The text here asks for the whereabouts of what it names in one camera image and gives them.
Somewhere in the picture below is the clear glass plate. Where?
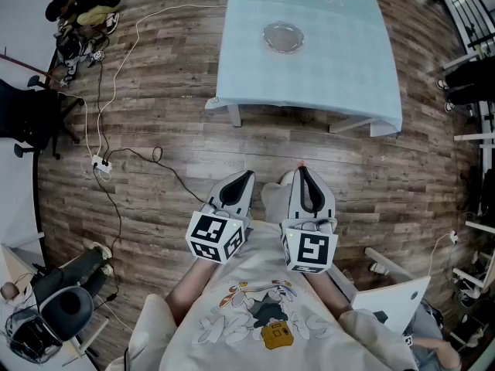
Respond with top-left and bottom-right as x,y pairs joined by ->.
262,21 -> 306,54

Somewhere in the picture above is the grey and black chair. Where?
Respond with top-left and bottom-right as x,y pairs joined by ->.
5,268 -> 96,365

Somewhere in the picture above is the table with light blue cloth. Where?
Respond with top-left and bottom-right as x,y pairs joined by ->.
204,0 -> 404,138

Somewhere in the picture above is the black cable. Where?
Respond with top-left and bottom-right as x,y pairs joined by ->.
94,59 -> 110,162
94,168 -> 124,305
107,145 -> 213,205

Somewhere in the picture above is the black office chair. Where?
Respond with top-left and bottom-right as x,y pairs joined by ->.
0,74 -> 84,161

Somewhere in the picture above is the white table frame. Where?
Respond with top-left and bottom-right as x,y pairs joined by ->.
227,104 -> 399,138

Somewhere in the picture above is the white power strip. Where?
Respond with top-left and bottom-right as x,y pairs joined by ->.
90,155 -> 114,174

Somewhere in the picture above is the black metal railing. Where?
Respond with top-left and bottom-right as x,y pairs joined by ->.
439,0 -> 495,56

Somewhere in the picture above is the thin white cable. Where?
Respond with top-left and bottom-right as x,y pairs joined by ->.
426,233 -> 452,278

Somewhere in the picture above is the person's right forearm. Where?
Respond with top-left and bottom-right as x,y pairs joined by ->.
304,270 -> 353,323

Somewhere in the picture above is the long white cable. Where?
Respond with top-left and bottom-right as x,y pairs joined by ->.
57,4 -> 229,162

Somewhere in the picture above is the person's light trouser leg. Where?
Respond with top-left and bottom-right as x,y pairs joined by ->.
261,170 -> 297,224

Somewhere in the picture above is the white desk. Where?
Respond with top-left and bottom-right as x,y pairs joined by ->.
451,219 -> 495,294

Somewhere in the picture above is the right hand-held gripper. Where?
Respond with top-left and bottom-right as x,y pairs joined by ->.
280,167 -> 339,274

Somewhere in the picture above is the person's left forearm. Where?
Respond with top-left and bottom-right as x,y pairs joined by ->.
165,258 -> 220,327

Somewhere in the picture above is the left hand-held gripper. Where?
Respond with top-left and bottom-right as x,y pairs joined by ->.
186,170 -> 256,264

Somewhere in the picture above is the person's printed cream shirt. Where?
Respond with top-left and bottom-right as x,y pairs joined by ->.
103,220 -> 419,371

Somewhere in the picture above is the pile of equipment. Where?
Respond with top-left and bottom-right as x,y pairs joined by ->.
53,25 -> 108,88

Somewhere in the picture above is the white desk panel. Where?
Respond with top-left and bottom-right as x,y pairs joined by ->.
350,275 -> 432,336

